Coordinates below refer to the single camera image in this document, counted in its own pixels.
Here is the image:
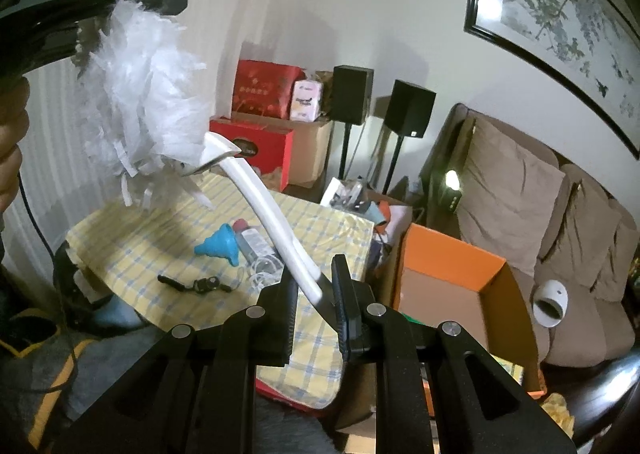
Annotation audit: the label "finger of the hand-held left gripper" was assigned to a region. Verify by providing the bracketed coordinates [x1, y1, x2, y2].
[117, 0, 189, 17]

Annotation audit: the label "brown sofa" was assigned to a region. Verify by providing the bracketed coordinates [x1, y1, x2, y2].
[417, 102, 640, 370]

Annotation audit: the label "blue funnel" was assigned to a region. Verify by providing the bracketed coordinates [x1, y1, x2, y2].
[195, 226, 242, 269]

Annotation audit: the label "white nail lamp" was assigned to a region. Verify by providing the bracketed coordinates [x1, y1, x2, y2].
[532, 280, 571, 329]

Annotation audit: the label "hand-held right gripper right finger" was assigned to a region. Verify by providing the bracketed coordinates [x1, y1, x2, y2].
[332, 255, 576, 454]

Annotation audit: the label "white feather duster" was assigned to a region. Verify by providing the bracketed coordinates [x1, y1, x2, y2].
[75, 0, 333, 307]

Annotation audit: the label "black cable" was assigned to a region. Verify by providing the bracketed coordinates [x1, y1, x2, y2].
[15, 171, 81, 390]

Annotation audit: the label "open box of clutter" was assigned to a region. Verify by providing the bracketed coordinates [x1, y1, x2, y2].
[320, 178, 413, 245]

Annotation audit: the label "red gift bag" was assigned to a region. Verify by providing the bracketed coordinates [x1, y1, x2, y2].
[209, 118, 296, 192]

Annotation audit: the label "person's grey trousers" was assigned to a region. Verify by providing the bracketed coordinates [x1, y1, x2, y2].
[250, 384, 346, 454]

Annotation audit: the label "medium brown cushion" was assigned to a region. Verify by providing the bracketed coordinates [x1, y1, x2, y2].
[537, 164, 624, 305]

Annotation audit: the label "clear bottle pink cap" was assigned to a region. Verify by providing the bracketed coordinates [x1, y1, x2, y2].
[231, 219, 281, 267]

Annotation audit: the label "small brown cushion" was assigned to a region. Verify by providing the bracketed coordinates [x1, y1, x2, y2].
[590, 214, 640, 305]

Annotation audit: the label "yellow checked tablecloth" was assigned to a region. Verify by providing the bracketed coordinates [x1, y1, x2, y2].
[66, 174, 376, 410]

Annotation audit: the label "orange cardboard box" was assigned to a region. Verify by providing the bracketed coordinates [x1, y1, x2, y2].
[390, 223, 546, 400]

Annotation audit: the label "brown cardboard box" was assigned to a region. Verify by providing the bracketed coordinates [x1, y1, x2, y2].
[230, 116, 335, 187]

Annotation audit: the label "large brown cushion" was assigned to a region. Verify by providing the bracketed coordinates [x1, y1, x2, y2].
[457, 116, 569, 277]

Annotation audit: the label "black night light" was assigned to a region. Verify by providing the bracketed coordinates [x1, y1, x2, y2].
[440, 170, 464, 213]

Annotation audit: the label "black speaker on stand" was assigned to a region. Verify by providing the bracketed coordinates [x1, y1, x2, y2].
[331, 65, 375, 179]
[384, 80, 437, 195]

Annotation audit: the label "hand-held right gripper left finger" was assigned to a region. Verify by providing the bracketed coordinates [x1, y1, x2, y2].
[30, 278, 300, 454]

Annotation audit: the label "person's left hand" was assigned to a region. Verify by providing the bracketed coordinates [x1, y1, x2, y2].
[0, 78, 30, 215]

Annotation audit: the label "white pleated curtain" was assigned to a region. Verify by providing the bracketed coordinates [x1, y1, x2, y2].
[20, 0, 241, 255]

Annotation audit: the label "pink white carton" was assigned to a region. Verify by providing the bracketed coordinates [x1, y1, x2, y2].
[290, 80, 324, 123]

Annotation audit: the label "red gift box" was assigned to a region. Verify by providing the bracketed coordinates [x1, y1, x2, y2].
[231, 60, 306, 121]

